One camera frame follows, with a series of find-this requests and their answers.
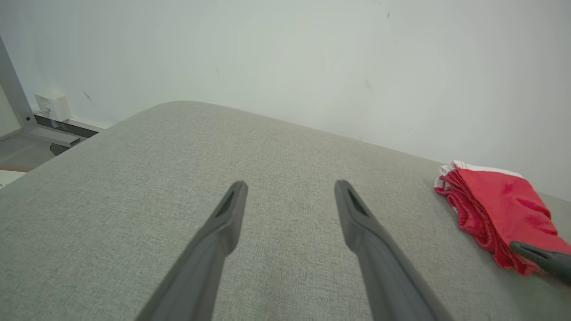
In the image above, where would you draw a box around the black skirting board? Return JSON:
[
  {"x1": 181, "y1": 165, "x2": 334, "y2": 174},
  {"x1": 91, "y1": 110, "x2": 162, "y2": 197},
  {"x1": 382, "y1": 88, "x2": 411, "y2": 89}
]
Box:
[{"x1": 34, "y1": 114, "x2": 101, "y2": 139}]

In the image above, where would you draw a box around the white wall socket box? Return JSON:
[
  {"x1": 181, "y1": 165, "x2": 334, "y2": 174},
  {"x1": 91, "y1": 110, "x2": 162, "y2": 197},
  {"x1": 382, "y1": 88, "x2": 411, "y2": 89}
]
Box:
[{"x1": 35, "y1": 91, "x2": 72, "y2": 122}]

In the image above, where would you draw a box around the white object with brown rim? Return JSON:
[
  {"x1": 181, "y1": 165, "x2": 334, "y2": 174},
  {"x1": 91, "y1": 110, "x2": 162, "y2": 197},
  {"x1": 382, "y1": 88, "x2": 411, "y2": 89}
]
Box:
[{"x1": 0, "y1": 165, "x2": 33, "y2": 189}]

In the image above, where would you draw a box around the grey metal frame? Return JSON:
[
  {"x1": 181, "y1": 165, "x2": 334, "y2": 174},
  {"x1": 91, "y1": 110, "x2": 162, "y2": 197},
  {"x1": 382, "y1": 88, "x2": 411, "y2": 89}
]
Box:
[{"x1": 0, "y1": 36, "x2": 82, "y2": 156}]

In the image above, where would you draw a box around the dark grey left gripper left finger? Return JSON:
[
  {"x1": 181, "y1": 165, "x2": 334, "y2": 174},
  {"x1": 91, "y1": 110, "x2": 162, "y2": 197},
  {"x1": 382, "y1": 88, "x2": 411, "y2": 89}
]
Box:
[{"x1": 135, "y1": 180, "x2": 248, "y2": 321}]

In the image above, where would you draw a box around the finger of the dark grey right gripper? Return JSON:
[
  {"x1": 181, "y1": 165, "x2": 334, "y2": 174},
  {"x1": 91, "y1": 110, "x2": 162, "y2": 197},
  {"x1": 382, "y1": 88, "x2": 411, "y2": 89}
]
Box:
[{"x1": 509, "y1": 241, "x2": 571, "y2": 284}]

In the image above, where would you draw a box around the red garment with wide white stripe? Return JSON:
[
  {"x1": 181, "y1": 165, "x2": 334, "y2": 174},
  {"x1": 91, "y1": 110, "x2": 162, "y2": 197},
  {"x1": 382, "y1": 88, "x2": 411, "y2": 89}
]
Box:
[{"x1": 434, "y1": 160, "x2": 571, "y2": 277}]

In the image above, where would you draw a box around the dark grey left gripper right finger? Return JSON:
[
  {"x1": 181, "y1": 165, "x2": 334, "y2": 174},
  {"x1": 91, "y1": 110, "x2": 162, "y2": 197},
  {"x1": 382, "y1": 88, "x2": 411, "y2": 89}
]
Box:
[{"x1": 335, "y1": 180, "x2": 453, "y2": 321}]

